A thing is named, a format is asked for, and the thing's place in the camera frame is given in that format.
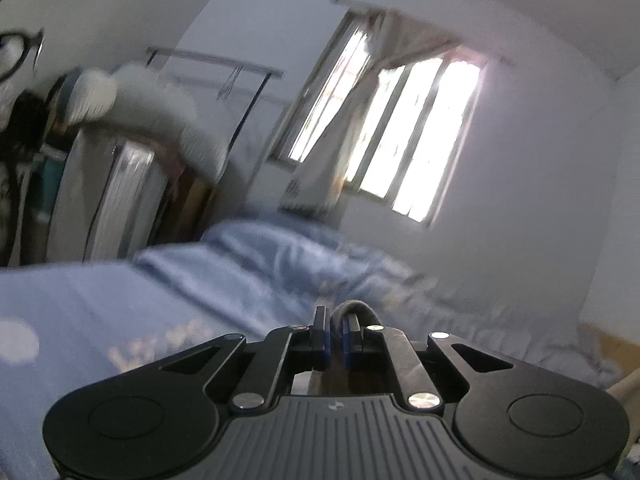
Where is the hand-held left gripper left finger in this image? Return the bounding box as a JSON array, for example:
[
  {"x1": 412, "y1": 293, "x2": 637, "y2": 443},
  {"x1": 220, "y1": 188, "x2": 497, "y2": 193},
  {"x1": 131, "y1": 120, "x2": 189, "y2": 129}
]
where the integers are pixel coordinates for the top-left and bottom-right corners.
[{"x1": 150, "y1": 305, "x2": 332, "y2": 409}]

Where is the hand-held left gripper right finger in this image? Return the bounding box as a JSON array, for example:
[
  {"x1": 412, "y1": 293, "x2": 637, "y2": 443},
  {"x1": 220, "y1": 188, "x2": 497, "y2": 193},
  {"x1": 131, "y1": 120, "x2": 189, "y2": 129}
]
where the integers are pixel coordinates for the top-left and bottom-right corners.
[{"x1": 342, "y1": 311, "x2": 519, "y2": 412}]

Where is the beige garment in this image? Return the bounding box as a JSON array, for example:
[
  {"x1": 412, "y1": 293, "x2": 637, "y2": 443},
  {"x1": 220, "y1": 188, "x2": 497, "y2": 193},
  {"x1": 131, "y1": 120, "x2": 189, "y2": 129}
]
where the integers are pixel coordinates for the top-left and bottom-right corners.
[{"x1": 305, "y1": 300, "x2": 396, "y2": 396}]

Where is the black metal clothes rack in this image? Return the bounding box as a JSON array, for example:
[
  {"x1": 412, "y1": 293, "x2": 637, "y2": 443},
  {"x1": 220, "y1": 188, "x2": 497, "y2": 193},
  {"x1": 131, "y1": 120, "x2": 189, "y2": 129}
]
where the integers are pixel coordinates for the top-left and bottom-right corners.
[{"x1": 145, "y1": 46, "x2": 286, "y2": 196}]

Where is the printed blue duvet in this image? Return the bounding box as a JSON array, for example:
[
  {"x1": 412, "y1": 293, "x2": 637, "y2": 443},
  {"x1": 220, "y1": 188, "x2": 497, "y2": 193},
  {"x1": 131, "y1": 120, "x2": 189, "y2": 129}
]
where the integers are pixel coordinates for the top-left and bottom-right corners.
[{"x1": 132, "y1": 210, "x2": 621, "y2": 391}]

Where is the cardboard box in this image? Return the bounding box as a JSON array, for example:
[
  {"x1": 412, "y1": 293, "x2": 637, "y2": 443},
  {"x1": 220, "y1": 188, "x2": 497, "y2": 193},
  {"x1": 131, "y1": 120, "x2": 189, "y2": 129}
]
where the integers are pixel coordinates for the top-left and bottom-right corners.
[{"x1": 170, "y1": 170, "x2": 216, "y2": 241}]

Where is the wooden headboard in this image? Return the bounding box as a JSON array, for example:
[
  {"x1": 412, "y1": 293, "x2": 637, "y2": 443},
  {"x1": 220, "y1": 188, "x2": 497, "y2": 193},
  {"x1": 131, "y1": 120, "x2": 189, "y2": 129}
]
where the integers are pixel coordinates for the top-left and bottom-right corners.
[{"x1": 580, "y1": 322, "x2": 631, "y2": 386}]

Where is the white printed curtain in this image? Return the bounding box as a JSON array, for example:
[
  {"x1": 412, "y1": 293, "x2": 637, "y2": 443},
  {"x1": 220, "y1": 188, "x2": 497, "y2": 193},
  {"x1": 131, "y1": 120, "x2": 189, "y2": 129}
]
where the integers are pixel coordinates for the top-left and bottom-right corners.
[{"x1": 280, "y1": 10, "x2": 463, "y2": 211}]

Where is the teal bag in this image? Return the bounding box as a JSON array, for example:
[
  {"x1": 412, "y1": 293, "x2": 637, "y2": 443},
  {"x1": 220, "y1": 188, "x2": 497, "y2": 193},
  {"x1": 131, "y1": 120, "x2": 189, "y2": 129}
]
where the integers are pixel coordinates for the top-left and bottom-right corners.
[{"x1": 37, "y1": 157, "x2": 68, "y2": 223}]

